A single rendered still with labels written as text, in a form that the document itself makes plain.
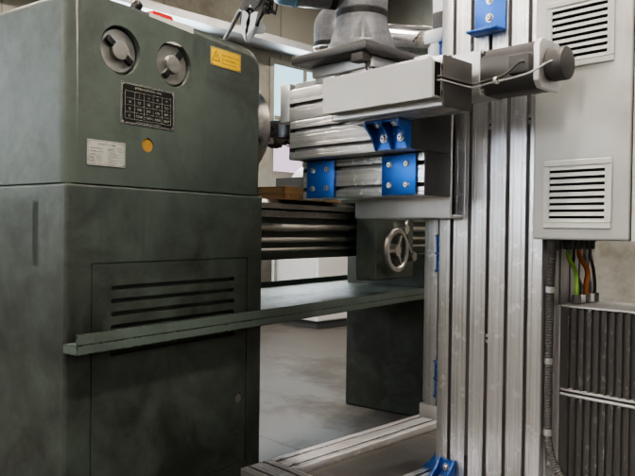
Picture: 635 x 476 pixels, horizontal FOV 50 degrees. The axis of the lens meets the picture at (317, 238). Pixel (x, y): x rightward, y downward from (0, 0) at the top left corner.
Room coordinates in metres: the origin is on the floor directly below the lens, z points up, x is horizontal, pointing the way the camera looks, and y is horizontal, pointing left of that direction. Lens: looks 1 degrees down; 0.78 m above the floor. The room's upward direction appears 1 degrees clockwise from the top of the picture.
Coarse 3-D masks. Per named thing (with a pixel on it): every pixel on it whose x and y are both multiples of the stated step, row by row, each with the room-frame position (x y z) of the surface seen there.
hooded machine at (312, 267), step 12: (300, 168) 5.68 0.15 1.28; (276, 264) 5.53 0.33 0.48; (288, 264) 5.42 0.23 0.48; (300, 264) 5.31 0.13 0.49; (312, 264) 5.22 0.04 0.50; (324, 264) 5.23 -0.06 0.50; (336, 264) 5.32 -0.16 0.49; (276, 276) 5.53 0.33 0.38; (288, 276) 5.42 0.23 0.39; (300, 276) 5.31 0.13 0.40; (312, 276) 5.22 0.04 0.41; (324, 276) 5.23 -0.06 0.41; (300, 324) 5.37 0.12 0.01; (312, 324) 5.27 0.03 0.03; (324, 324) 5.29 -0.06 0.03; (336, 324) 5.38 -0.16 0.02
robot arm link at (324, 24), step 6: (324, 12) 1.95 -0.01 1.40; (330, 12) 1.94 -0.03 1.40; (318, 18) 1.95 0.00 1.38; (324, 18) 1.93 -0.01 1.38; (330, 18) 1.93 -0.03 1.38; (318, 24) 1.94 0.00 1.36; (324, 24) 1.92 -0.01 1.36; (330, 24) 1.92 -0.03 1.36; (318, 30) 1.93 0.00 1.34; (324, 30) 1.92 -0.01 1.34; (330, 30) 1.91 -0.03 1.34; (318, 36) 1.92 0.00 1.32; (324, 36) 1.91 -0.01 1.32; (330, 36) 1.91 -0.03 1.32; (318, 42) 1.92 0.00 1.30; (324, 42) 1.91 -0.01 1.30; (330, 42) 1.91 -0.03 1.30; (318, 48) 1.93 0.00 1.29; (324, 48) 1.92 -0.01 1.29
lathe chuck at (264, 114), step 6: (264, 102) 2.01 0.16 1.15; (264, 108) 2.00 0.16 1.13; (264, 114) 1.99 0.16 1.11; (264, 120) 1.99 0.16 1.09; (264, 126) 1.99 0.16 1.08; (264, 132) 1.99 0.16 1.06; (264, 138) 2.00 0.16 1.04; (264, 144) 2.01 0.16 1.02; (264, 150) 2.02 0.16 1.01; (258, 162) 2.03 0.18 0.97
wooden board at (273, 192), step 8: (264, 192) 2.09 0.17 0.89; (272, 192) 2.07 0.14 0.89; (280, 192) 2.05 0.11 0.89; (288, 192) 2.05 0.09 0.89; (296, 192) 2.08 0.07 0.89; (296, 200) 2.13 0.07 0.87; (304, 200) 2.12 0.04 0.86; (312, 200) 2.15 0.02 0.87; (320, 200) 2.18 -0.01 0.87; (336, 200) 2.26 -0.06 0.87
